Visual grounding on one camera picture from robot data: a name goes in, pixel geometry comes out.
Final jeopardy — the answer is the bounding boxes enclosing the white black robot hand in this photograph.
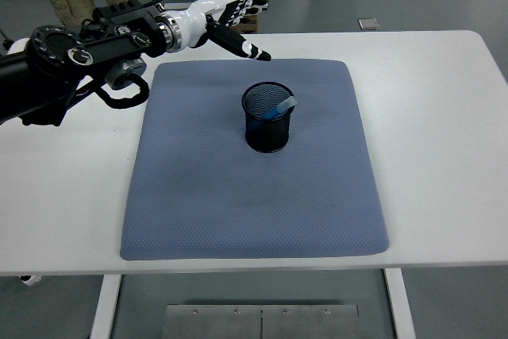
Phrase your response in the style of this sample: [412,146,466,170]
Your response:
[174,0,274,62]

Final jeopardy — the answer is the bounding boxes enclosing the blue marker with clear cap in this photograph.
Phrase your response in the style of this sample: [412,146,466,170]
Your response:
[248,95,298,133]

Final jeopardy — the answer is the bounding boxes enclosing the black mesh pen holder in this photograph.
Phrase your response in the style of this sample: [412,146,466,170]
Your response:
[241,81,298,154]

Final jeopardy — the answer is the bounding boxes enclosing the brown cardboard box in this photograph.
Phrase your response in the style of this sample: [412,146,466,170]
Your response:
[237,14,259,34]

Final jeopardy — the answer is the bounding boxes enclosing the grey floor socket plate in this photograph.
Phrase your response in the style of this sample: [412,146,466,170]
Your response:
[356,17,381,31]

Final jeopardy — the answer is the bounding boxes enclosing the blue-grey textured mat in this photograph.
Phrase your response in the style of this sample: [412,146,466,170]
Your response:
[119,58,390,261]

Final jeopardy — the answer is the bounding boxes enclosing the white table leg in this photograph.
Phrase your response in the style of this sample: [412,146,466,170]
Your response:
[383,268,417,339]
[90,275,122,339]

